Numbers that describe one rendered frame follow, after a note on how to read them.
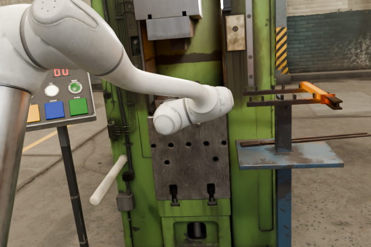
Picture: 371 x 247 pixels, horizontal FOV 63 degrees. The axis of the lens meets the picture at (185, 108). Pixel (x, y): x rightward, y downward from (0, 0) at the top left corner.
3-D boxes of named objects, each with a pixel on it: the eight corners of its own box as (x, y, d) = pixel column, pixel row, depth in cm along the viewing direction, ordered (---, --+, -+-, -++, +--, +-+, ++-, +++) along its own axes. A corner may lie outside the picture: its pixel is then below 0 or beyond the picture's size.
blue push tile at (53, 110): (64, 116, 132) (62, 100, 134) (46, 119, 130) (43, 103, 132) (65, 117, 134) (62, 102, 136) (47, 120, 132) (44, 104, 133)
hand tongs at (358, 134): (366, 133, 142) (366, 131, 142) (372, 136, 138) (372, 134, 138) (239, 144, 142) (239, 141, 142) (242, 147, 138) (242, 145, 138)
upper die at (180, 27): (190, 37, 139) (189, 15, 137) (148, 40, 141) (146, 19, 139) (195, 36, 180) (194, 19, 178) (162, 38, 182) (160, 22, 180)
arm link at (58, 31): (128, 27, 68) (76, 32, 72) (81, -33, 51) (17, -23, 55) (120, 80, 64) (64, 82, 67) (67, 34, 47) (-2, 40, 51)
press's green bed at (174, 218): (233, 275, 163) (229, 198, 152) (165, 275, 167) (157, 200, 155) (228, 215, 216) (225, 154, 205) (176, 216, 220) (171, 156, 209)
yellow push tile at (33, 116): (40, 120, 129) (37, 103, 131) (20, 123, 127) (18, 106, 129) (40, 121, 131) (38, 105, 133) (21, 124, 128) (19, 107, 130)
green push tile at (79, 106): (88, 113, 136) (85, 97, 137) (71, 115, 133) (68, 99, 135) (88, 114, 137) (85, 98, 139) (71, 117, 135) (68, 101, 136)
